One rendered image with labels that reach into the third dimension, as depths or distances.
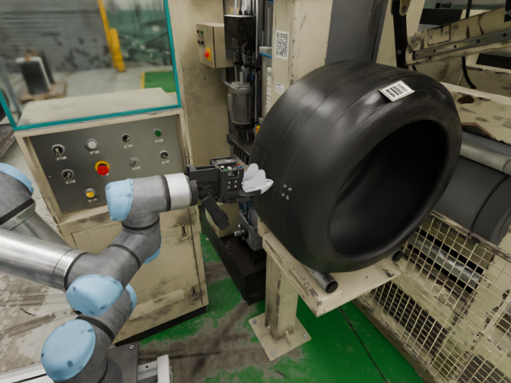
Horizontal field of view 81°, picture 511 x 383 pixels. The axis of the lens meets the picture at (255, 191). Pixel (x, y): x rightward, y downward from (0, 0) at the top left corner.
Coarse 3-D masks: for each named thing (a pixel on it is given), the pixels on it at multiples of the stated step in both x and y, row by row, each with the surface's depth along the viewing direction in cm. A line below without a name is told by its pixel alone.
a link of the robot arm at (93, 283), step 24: (0, 240) 54; (24, 240) 55; (0, 264) 53; (24, 264) 52; (48, 264) 52; (72, 264) 52; (96, 264) 52; (120, 264) 54; (72, 288) 49; (96, 288) 49; (120, 288) 53; (96, 312) 50
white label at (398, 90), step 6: (396, 84) 64; (402, 84) 64; (384, 90) 63; (390, 90) 63; (396, 90) 63; (402, 90) 63; (408, 90) 63; (390, 96) 62; (396, 96) 62; (402, 96) 62
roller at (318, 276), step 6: (312, 270) 94; (318, 276) 92; (324, 276) 91; (330, 276) 91; (318, 282) 92; (324, 282) 90; (330, 282) 89; (336, 282) 89; (324, 288) 90; (330, 288) 89; (336, 288) 91
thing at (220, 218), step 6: (204, 198) 64; (210, 198) 64; (204, 204) 64; (210, 204) 65; (216, 204) 66; (210, 210) 66; (216, 210) 66; (222, 210) 71; (216, 216) 67; (222, 216) 68; (216, 222) 68; (222, 222) 69; (228, 222) 70; (222, 228) 70
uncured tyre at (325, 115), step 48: (288, 96) 76; (336, 96) 66; (384, 96) 63; (432, 96) 67; (288, 144) 69; (336, 144) 63; (384, 144) 109; (432, 144) 94; (336, 192) 67; (384, 192) 110; (432, 192) 90; (288, 240) 76; (336, 240) 106; (384, 240) 101
